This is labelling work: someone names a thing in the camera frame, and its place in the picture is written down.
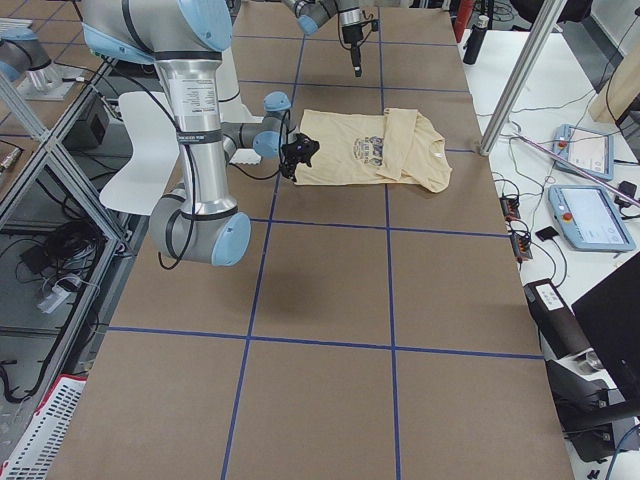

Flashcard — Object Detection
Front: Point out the near blue teach pendant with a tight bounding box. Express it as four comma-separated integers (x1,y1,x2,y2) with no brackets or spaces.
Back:
547,185,636,253

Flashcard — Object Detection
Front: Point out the red cylinder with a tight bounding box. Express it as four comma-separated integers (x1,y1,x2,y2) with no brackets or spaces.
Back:
453,0,475,42

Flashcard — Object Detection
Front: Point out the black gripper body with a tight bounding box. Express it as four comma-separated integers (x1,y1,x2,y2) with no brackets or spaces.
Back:
279,149,299,180
341,23,364,49

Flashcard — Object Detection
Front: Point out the black water bottle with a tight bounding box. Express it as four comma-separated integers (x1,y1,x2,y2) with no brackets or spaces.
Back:
463,15,490,65

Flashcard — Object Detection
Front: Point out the aluminium frame post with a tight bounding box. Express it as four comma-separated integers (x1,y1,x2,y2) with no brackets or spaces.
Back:
479,0,566,156

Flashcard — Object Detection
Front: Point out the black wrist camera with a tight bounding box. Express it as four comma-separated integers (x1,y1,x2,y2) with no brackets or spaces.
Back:
281,133,320,167

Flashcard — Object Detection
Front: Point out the black monitor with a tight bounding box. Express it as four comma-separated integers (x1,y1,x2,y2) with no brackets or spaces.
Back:
572,255,639,416

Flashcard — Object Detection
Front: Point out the yellow long-sleeve shirt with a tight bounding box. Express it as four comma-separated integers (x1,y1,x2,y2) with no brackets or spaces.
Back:
296,108,452,193

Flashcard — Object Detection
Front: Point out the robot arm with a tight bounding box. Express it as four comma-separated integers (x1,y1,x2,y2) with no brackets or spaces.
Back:
282,0,379,78
83,1,314,266

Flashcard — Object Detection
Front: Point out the white perforated basket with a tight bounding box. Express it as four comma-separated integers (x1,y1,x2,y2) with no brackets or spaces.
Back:
1,374,87,480

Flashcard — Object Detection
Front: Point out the far blue teach pendant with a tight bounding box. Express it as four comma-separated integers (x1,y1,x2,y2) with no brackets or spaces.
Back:
551,124,614,181

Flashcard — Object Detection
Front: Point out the blue teach pendant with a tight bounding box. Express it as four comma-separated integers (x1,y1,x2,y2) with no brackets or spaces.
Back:
547,185,636,253
551,124,614,181

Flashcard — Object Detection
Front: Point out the white chair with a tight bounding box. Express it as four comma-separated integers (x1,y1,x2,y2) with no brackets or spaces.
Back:
100,91,179,216

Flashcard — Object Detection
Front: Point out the white reacher grabber stick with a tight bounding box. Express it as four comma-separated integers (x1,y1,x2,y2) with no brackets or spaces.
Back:
515,134,640,207

